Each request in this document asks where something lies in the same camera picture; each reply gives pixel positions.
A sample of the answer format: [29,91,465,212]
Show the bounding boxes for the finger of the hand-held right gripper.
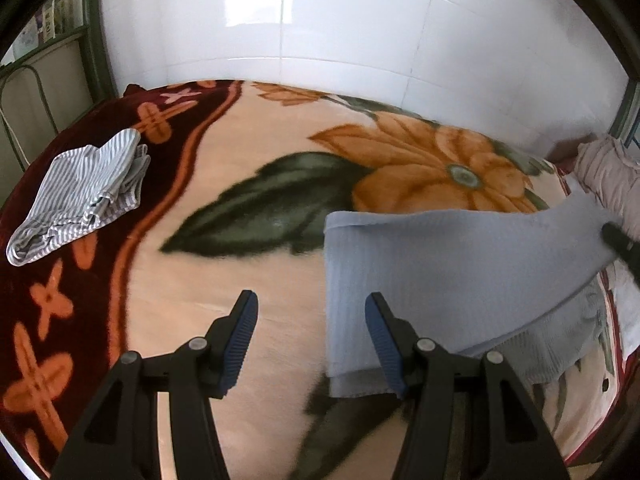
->
[600,222,640,271]

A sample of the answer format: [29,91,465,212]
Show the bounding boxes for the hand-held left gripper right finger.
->
[365,291,571,480]

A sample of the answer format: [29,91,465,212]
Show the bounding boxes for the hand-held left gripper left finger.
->
[50,289,260,480]

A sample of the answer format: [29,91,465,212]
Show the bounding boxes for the blue striped pants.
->
[322,192,618,398]

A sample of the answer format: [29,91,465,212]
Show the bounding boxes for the pink quilt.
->
[574,135,640,243]

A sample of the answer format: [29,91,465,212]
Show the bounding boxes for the floral fleece blanket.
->
[0,79,640,480]

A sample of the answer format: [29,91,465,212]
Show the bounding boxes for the white pillow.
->
[607,260,640,358]

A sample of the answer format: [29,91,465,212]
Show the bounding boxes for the crumpled striped garment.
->
[5,128,152,267]

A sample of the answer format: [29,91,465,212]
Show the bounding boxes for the green metal bed end frame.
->
[611,77,640,143]

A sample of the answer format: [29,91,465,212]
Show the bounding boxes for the white cable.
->
[0,102,28,168]

